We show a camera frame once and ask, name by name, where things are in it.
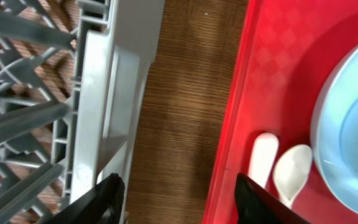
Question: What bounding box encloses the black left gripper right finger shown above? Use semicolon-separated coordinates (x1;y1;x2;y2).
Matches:
234;173;309;224

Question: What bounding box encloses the white plastic fork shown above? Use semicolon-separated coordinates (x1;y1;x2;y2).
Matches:
247;133;279;188

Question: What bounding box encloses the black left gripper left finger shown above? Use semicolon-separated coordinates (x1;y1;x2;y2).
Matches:
45;174;126;224

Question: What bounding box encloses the white plastic spoon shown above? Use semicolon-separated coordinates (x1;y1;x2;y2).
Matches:
273;144;313;209

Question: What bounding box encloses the grey dishwasher rack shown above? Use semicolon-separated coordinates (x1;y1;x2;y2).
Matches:
0;1;164;223

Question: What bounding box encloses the light blue plate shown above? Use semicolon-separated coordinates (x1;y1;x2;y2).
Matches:
310;45;358;214

